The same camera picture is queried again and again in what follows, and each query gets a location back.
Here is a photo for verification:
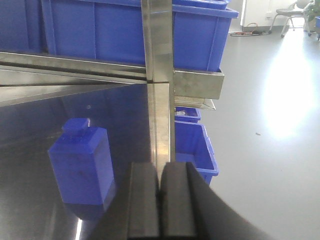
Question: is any grey office chair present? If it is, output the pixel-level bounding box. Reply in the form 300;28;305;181
268;0;316;38

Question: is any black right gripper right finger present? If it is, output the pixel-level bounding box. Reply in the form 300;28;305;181
160;162;272;240

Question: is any blue bin upper right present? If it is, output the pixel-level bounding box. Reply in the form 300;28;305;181
41;0;239;72

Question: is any blue bin upper left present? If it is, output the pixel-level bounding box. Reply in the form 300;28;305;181
0;0;47;53

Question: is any blue bottle-shaped plastic part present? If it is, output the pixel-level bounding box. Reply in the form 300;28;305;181
48;118;114;205

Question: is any orange cable on floor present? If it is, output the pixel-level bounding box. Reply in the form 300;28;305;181
229;22;272;37

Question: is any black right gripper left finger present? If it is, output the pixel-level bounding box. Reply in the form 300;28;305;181
91;162;160;240

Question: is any stainless steel shelf rack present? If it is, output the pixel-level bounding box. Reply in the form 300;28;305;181
0;0;224;172

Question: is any blue bin lower floor level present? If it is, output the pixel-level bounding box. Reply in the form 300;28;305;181
175;121;220;185

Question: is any small blue bin with parts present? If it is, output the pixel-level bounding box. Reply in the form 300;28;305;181
174;106;201;123

